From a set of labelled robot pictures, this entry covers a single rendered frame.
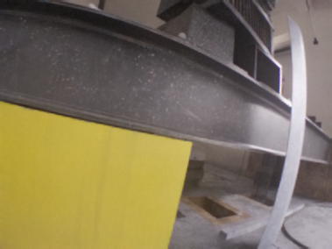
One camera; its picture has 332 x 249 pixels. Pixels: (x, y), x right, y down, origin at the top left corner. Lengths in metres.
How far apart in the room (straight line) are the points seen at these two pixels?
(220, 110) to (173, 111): 0.18
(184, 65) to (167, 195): 0.37
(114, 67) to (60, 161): 0.26
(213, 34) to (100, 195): 0.59
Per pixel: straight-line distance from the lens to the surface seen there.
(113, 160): 0.38
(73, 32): 0.50
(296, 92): 0.79
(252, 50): 0.83
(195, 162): 1.58
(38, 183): 0.40
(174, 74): 0.52
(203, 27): 0.63
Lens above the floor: 0.41
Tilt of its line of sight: 3 degrees up
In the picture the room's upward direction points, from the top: 11 degrees clockwise
